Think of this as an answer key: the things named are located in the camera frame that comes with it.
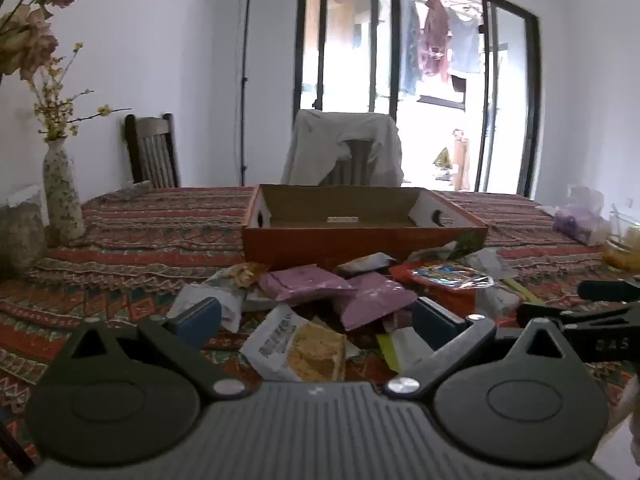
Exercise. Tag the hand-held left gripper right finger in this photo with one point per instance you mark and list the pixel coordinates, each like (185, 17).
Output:
(435, 322)

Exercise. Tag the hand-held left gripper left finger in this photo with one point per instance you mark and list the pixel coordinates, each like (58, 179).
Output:
(197, 322)

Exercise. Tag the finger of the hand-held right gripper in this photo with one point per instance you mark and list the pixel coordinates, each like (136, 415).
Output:
(540, 311)
(610, 290)

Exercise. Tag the lime green snack packet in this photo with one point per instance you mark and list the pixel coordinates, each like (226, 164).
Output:
(405, 350)

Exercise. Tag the shiny colourful snack packet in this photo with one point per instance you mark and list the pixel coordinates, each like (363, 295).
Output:
(445, 275)

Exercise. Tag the red snack packet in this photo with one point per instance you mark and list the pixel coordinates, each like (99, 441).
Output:
(405, 280)

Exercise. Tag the pink snack packet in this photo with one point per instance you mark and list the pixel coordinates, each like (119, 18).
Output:
(305, 282)
(375, 300)

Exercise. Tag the green white snack packet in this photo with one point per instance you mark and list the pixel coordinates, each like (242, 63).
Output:
(450, 250)

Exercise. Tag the yellow white snack packet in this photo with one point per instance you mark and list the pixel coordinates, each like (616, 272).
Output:
(367, 262)

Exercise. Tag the white cracker snack packet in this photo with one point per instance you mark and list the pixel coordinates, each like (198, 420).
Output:
(295, 345)

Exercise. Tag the orange cardboard box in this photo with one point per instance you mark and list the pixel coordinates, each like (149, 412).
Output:
(300, 250)

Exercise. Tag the person's right forearm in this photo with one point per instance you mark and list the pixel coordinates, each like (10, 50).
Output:
(631, 410)

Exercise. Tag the purple tissue pack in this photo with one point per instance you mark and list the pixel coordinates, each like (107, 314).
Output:
(580, 225)

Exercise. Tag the patterned tablecloth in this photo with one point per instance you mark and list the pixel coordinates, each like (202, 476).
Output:
(150, 240)

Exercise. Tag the small floral tissue box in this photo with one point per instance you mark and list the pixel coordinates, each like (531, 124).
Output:
(137, 186)

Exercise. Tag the wooden balcony cabinet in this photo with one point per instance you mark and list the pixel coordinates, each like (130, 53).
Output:
(461, 160)

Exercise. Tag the yellow balcony item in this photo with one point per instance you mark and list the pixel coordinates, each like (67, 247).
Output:
(443, 157)

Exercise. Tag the dark wooden slatted chair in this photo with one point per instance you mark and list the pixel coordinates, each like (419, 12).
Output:
(152, 150)

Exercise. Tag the wooden chair under jacket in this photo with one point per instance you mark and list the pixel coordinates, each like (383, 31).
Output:
(357, 160)

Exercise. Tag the floral ceramic vase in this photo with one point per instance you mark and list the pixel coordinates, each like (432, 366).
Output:
(62, 195)

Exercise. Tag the beige jacket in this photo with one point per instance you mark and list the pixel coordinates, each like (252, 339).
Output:
(310, 145)

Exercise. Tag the black hanging cloth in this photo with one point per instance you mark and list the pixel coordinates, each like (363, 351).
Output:
(458, 82)

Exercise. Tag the black stand with round light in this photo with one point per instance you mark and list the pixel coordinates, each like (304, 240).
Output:
(244, 85)

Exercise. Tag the yellow flower branches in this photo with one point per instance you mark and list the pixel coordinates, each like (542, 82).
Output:
(52, 110)

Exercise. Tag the grey-blue hanging shirt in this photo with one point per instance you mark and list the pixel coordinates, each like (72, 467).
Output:
(467, 45)

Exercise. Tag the blue hanging garment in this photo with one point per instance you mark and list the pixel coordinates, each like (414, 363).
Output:
(410, 45)

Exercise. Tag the maroon hanging shirt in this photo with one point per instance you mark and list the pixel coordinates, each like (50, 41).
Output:
(435, 35)

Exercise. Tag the beige hanging garment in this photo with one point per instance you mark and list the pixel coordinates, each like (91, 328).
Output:
(345, 15)

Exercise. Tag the pink dried flowers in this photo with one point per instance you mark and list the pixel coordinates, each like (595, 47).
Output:
(35, 45)

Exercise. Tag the black sliding door frame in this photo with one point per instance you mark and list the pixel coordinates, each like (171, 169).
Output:
(395, 60)

